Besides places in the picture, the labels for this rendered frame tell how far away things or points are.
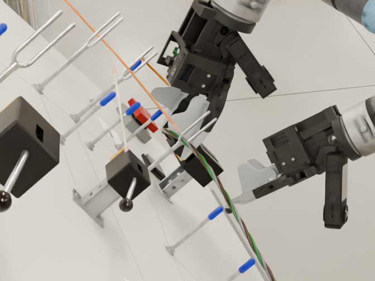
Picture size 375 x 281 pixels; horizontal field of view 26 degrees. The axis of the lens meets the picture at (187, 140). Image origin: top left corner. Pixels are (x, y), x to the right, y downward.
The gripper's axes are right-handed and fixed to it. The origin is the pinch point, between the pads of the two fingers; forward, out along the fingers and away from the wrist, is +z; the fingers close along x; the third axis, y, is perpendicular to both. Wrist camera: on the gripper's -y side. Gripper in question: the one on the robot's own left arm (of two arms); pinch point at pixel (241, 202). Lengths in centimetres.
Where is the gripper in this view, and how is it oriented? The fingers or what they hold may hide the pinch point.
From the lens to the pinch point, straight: 126.7
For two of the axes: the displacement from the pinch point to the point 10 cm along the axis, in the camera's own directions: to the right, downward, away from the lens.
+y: -4.3, -9.0, 0.8
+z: -8.2, 4.2, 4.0
